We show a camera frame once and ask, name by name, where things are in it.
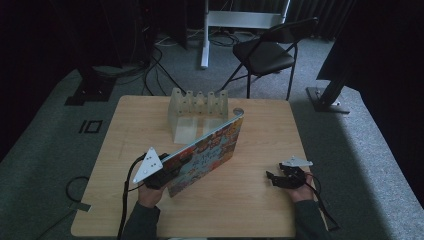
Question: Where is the person's left hand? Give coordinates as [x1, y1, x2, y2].
[136, 181, 167, 210]

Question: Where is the person's right hand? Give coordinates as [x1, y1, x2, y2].
[286, 172, 316, 204]

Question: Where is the dark curtain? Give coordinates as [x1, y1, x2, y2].
[285, 0, 356, 42]

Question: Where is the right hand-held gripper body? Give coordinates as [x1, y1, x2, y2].
[278, 155, 315, 190]

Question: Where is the black slanted stand with base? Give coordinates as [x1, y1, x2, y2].
[305, 33, 355, 115]

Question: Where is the black looped floor cable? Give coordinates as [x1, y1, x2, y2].
[64, 175, 91, 204]

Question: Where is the left hand-held gripper cable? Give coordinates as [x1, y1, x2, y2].
[116, 152, 148, 240]

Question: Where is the black folding chair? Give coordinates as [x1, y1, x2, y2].
[218, 17, 320, 101]

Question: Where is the black stand with flat base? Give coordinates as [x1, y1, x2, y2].
[64, 63, 118, 107]

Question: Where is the right hand-held gripper cable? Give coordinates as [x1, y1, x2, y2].
[303, 173, 342, 232]

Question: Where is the colourful picture book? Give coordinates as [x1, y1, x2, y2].
[161, 107, 245, 199]

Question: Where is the grey tape piece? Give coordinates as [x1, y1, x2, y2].
[68, 201, 92, 213]

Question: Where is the clear acrylic book rack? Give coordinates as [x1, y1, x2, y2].
[167, 87, 230, 145]

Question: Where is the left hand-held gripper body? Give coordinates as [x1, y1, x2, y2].
[132, 146, 175, 191]

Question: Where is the white metal stand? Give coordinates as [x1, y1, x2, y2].
[199, 0, 292, 70]

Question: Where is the hand-held gripper cable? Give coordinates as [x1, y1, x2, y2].
[303, 173, 342, 232]
[116, 152, 148, 240]

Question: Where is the black floor cable bundle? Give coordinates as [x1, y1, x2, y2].
[142, 31, 188, 98]

